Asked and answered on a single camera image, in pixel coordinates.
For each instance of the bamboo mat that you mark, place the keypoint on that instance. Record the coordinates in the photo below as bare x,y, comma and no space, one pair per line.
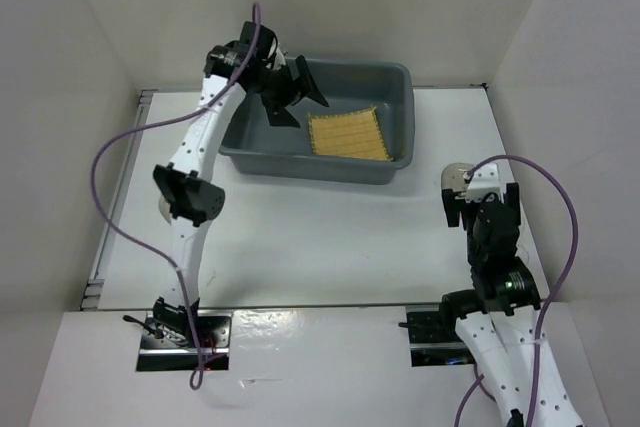
353,135

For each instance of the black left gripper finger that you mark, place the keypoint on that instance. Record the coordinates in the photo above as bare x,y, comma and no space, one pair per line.
306,85
280,117

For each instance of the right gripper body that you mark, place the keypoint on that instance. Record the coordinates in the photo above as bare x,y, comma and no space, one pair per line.
472,241

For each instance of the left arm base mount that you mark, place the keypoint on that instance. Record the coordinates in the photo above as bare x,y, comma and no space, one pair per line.
162,351

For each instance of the clear plate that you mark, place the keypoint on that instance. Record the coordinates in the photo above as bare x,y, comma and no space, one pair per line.
164,209
454,177

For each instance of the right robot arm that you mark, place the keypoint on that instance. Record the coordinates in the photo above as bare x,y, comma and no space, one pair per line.
496,319

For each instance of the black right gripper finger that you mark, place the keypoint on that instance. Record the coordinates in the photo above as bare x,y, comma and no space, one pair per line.
451,204
512,196

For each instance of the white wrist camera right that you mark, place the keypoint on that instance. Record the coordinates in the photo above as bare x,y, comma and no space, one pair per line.
483,182

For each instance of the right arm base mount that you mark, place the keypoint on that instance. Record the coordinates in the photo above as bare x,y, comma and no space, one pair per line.
431,343

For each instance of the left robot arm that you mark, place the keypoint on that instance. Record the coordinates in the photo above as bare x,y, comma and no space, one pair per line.
186,180

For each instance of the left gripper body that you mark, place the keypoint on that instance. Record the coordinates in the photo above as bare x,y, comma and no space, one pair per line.
277,87

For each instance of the grey plastic bin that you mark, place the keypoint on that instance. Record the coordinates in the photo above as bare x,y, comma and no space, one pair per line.
256,148

